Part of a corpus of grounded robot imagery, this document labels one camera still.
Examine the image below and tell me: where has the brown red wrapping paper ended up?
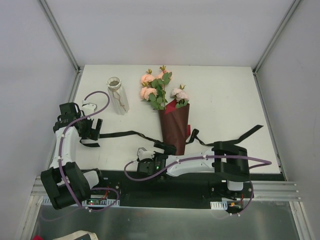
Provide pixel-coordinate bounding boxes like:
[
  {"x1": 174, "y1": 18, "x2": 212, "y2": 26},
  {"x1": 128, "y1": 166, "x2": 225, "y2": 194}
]
[{"x1": 158, "y1": 99, "x2": 191, "y2": 156}]

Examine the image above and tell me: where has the black ribbon with gold print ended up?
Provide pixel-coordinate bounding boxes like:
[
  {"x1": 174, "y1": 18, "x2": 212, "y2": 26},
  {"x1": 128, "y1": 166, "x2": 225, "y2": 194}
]
[{"x1": 79, "y1": 124, "x2": 263, "y2": 148}]

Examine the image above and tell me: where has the pink artificial flower bunch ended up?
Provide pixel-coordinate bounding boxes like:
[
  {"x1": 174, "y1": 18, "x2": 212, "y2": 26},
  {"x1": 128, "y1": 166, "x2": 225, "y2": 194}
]
[{"x1": 140, "y1": 65, "x2": 190, "y2": 111}]

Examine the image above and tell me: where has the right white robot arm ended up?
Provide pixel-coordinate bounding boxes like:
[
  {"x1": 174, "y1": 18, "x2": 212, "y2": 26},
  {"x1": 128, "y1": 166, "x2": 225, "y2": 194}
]
[{"x1": 137, "y1": 141, "x2": 250, "y2": 198}]

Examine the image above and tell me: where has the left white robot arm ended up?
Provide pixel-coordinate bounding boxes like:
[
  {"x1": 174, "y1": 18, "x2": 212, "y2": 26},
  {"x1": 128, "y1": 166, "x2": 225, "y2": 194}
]
[{"x1": 40, "y1": 102, "x2": 106, "y2": 210}]

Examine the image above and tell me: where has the white ribbed ceramic vase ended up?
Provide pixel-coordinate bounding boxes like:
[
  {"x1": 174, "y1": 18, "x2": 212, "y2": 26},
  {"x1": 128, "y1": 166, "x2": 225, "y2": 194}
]
[{"x1": 106, "y1": 76, "x2": 130, "y2": 115}]

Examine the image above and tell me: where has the red object at bottom edge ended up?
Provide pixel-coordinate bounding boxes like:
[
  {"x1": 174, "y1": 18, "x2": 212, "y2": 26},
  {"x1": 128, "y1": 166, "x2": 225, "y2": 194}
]
[{"x1": 32, "y1": 235, "x2": 43, "y2": 240}]

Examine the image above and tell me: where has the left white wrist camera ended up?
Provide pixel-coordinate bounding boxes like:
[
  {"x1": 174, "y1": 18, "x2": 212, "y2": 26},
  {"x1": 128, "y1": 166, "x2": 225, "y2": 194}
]
[{"x1": 80, "y1": 100, "x2": 98, "y2": 116}]

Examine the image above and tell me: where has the left white cable duct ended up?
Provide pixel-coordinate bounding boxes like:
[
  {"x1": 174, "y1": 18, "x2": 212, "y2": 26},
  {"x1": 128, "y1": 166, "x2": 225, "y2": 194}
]
[{"x1": 41, "y1": 196, "x2": 120, "y2": 208}]

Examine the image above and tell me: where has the white cable duct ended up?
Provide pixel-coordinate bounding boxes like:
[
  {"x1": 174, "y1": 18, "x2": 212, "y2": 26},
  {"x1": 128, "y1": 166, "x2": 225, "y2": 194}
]
[
  {"x1": 210, "y1": 200, "x2": 244, "y2": 211},
  {"x1": 41, "y1": 196, "x2": 120, "y2": 208}
]

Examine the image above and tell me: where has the right white cable duct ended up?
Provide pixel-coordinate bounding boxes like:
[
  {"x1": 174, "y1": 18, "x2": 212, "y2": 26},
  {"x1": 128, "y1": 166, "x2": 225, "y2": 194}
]
[{"x1": 210, "y1": 200, "x2": 244, "y2": 211}]

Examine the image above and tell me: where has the left aluminium frame post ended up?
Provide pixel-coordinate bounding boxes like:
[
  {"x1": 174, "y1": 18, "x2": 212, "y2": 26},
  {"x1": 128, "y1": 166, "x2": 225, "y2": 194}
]
[{"x1": 37, "y1": 0, "x2": 81, "y2": 74}]

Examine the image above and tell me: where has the aluminium frame post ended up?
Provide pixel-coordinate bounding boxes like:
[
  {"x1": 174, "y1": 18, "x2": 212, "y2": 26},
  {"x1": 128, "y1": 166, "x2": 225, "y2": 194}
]
[
  {"x1": 252, "y1": 0, "x2": 303, "y2": 76},
  {"x1": 37, "y1": 0, "x2": 81, "y2": 74}
]

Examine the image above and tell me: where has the right aluminium frame post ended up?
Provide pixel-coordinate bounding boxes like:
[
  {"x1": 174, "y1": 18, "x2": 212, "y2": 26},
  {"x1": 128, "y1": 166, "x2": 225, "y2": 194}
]
[{"x1": 252, "y1": 0, "x2": 303, "y2": 76}]

